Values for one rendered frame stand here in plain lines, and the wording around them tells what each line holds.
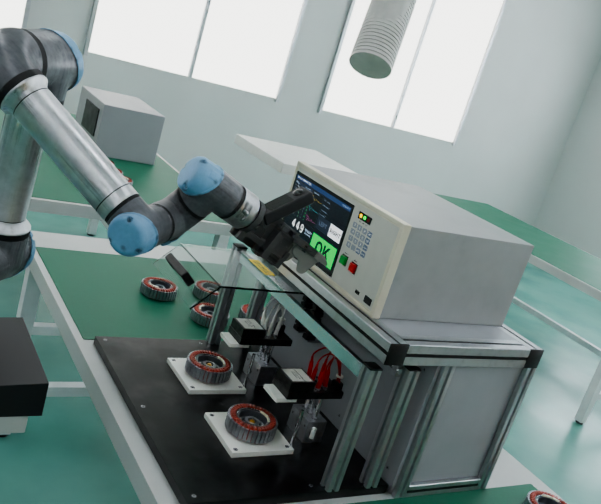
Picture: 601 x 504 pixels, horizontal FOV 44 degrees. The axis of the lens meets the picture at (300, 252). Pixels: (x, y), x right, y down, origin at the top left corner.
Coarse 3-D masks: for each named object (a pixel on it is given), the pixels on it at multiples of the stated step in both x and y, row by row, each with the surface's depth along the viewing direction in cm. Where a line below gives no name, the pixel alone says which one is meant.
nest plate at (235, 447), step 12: (216, 420) 161; (216, 432) 158; (228, 432) 158; (276, 432) 164; (228, 444) 154; (240, 444) 155; (252, 444) 156; (264, 444) 158; (276, 444) 159; (288, 444) 161; (240, 456) 153; (252, 456) 154
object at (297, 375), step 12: (288, 372) 162; (300, 372) 163; (264, 384) 162; (276, 384) 162; (288, 384) 158; (300, 384) 159; (312, 384) 161; (276, 396) 158; (288, 396) 158; (300, 396) 160; (312, 396) 162; (324, 396) 163; (336, 396) 165; (312, 408) 167
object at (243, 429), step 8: (232, 408) 161; (240, 408) 162; (248, 408) 163; (256, 408) 164; (232, 416) 158; (240, 416) 162; (248, 416) 161; (256, 416) 164; (264, 416) 162; (272, 416) 163; (232, 424) 157; (240, 424) 156; (248, 424) 156; (256, 424) 159; (264, 424) 162; (272, 424) 159; (232, 432) 157; (240, 432) 156; (248, 432) 156; (256, 432) 155; (264, 432) 156; (272, 432) 158; (248, 440) 156; (256, 440) 156; (264, 440) 157
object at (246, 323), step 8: (232, 320) 182; (240, 320) 181; (248, 320) 182; (256, 320) 184; (232, 328) 181; (240, 328) 178; (248, 328) 178; (256, 328) 179; (224, 336) 179; (232, 336) 181; (240, 336) 178; (248, 336) 178; (256, 336) 179; (264, 336) 182; (272, 336) 184; (280, 336) 185; (288, 336) 187; (232, 344) 177; (240, 344) 177; (248, 344) 179; (256, 344) 180; (264, 344) 181; (272, 344) 182; (280, 344) 183; (288, 344) 185; (264, 352) 186; (272, 352) 184
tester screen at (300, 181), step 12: (300, 180) 178; (312, 192) 173; (324, 192) 169; (312, 204) 173; (324, 204) 169; (336, 204) 165; (288, 216) 181; (300, 216) 176; (312, 216) 172; (324, 216) 168; (336, 216) 164; (348, 216) 161; (312, 228) 172; (336, 252) 163
